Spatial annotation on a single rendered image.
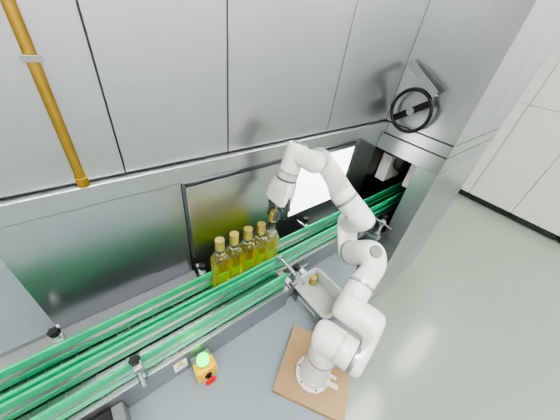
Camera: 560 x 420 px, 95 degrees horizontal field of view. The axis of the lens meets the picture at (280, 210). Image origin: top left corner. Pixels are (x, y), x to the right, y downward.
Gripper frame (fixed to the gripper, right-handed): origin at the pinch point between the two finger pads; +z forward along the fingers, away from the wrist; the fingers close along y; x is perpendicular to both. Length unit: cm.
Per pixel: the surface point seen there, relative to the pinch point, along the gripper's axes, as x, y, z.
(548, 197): 368, 70, -23
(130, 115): -47, -15, -26
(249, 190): -4.9, -11.8, -3.7
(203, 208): -23.1, -11.8, 3.0
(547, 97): 343, 10, -115
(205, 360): -30, 20, 42
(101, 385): -58, 14, 40
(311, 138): 20.6, -12.6, -27.1
